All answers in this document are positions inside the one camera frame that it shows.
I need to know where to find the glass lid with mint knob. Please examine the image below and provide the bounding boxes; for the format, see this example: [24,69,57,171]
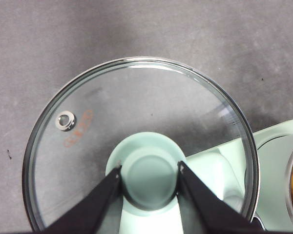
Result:
[21,56,261,234]

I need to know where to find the mint green hinged grill cover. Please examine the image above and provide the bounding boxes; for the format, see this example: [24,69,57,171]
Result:
[119,138,250,234]

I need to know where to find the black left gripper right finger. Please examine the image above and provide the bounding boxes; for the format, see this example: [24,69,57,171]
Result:
[177,160,267,234]

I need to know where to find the mint green breakfast maker base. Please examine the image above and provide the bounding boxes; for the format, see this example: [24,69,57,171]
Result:
[252,118,293,234]

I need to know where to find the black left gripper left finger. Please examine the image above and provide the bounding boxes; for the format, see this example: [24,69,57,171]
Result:
[42,165,123,234]

